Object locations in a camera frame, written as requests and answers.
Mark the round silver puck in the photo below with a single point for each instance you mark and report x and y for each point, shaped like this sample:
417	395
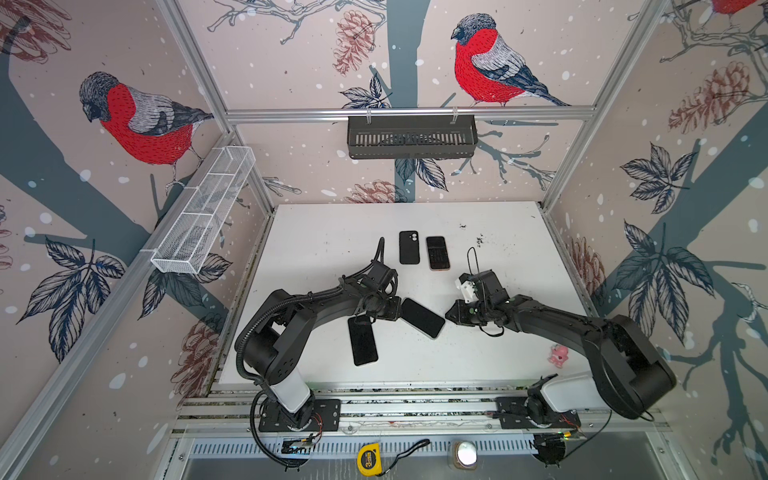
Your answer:
464	455

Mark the black wall basket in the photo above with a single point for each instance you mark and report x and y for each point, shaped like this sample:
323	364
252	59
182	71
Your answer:
411	137

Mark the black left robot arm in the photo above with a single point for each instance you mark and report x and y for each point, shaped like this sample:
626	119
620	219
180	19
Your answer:
268	349

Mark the small pink toy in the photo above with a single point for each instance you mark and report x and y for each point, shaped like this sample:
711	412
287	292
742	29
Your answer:
559	355

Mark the black phone face up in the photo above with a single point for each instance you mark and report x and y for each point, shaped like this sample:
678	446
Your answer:
362	340

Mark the white wire mesh basket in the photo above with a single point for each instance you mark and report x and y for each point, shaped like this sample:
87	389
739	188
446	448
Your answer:
192	235

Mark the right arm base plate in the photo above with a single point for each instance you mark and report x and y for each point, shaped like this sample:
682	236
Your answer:
516	413

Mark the black phone case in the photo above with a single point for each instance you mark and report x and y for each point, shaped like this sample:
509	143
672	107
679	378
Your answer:
409	251

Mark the yellow tape measure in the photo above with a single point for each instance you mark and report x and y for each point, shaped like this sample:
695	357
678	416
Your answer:
369	461

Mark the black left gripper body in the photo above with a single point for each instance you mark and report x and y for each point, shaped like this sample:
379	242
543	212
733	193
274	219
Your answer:
387	307

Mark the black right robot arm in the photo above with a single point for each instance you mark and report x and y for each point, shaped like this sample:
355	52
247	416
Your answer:
626	373

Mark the pink purple phone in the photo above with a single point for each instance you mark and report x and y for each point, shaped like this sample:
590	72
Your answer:
438	252

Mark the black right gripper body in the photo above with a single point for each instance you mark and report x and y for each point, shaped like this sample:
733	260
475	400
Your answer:
473	311

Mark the small circuit board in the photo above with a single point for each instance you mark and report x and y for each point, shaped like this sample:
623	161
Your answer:
297	447

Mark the white phone face down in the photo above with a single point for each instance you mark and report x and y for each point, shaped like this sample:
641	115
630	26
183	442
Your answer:
421	318

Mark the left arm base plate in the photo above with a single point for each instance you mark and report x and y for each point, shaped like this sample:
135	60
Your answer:
315	416

